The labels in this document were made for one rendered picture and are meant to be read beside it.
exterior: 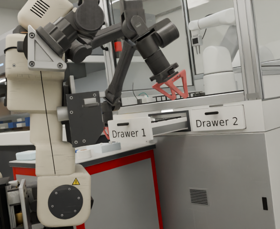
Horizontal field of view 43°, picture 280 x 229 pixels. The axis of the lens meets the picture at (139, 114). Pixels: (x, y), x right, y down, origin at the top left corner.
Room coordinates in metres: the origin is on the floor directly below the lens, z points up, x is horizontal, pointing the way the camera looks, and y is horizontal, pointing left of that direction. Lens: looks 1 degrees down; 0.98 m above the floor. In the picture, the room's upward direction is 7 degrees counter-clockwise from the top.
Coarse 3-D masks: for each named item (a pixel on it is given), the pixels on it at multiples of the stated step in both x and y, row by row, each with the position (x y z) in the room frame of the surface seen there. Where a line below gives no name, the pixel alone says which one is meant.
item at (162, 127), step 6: (168, 120) 1.77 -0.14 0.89; (174, 120) 1.80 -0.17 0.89; (180, 120) 1.84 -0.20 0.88; (186, 120) 1.87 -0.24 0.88; (156, 126) 1.70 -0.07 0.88; (162, 126) 1.73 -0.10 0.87; (168, 126) 1.76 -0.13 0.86; (174, 126) 1.79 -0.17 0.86; (180, 126) 1.83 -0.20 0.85; (186, 126) 1.86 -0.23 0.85; (156, 132) 1.69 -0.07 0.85; (162, 132) 1.73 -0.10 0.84; (168, 132) 1.76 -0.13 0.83
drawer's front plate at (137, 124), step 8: (112, 120) 1.81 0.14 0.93; (120, 120) 1.77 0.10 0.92; (128, 120) 1.73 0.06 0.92; (136, 120) 1.69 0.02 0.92; (144, 120) 1.65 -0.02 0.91; (112, 128) 1.82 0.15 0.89; (120, 128) 1.77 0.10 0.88; (128, 128) 1.73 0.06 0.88; (136, 128) 1.70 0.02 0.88; (144, 128) 1.66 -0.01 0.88; (112, 136) 1.82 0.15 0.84; (120, 136) 1.78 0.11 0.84; (144, 136) 1.66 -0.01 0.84; (152, 136) 1.65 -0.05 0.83
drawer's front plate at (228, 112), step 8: (192, 112) 1.82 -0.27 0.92; (200, 112) 1.79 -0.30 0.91; (224, 112) 1.69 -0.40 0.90; (232, 112) 1.66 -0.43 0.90; (240, 112) 1.63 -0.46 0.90; (192, 120) 1.83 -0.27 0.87; (200, 120) 1.79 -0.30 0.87; (208, 120) 1.76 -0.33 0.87; (216, 120) 1.73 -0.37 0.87; (224, 120) 1.70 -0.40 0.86; (232, 120) 1.67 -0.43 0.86; (240, 120) 1.64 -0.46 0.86; (192, 128) 1.83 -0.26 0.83; (200, 128) 1.80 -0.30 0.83; (208, 128) 1.76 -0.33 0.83; (216, 128) 1.73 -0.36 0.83; (224, 128) 1.70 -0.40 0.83; (232, 128) 1.67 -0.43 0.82; (240, 128) 1.64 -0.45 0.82
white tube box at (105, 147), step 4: (104, 144) 1.93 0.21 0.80; (108, 144) 1.90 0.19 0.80; (112, 144) 1.91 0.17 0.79; (116, 144) 1.93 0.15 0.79; (120, 144) 1.94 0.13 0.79; (96, 148) 1.91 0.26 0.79; (100, 148) 1.88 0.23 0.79; (104, 148) 1.88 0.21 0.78; (108, 148) 1.90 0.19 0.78; (112, 148) 1.91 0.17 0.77; (116, 148) 1.93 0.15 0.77; (120, 148) 1.94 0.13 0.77; (96, 152) 1.92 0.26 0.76; (100, 152) 1.88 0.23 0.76; (104, 152) 1.88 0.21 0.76
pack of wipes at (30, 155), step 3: (30, 150) 2.07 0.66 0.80; (33, 150) 2.05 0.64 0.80; (18, 153) 2.02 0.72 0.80; (21, 153) 2.00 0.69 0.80; (24, 153) 1.98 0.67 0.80; (27, 153) 1.96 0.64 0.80; (30, 153) 1.95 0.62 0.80; (33, 153) 1.96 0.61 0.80; (18, 156) 2.02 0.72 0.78; (21, 156) 2.00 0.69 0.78; (24, 156) 1.98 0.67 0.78; (27, 156) 1.96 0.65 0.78; (30, 156) 1.95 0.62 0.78; (33, 156) 1.96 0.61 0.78; (18, 159) 2.02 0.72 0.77; (21, 159) 2.00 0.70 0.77; (24, 159) 1.98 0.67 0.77; (27, 159) 1.96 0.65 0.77; (30, 159) 1.95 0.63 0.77; (33, 159) 1.96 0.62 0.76
